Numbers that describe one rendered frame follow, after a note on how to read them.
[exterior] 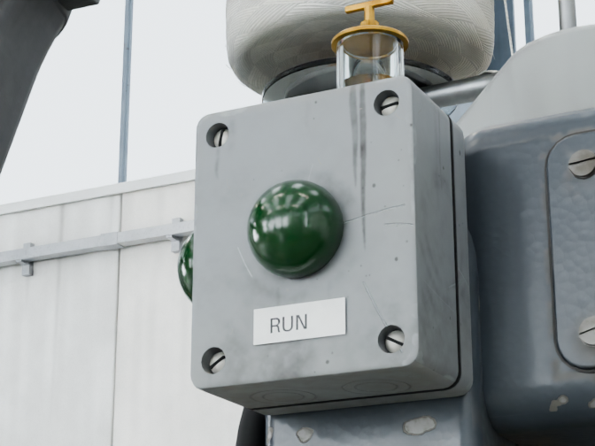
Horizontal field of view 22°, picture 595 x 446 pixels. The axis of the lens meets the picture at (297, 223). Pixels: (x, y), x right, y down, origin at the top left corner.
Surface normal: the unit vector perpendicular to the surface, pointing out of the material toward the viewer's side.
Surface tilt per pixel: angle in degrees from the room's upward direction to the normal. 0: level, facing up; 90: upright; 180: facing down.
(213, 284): 90
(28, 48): 95
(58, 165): 90
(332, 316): 90
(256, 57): 178
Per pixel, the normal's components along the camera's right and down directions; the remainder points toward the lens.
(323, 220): 0.45, -0.20
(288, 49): 0.01, 0.94
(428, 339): 0.90, -0.14
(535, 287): -0.44, -0.29
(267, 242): -0.62, 0.16
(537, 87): -0.79, -0.20
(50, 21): 0.86, 0.08
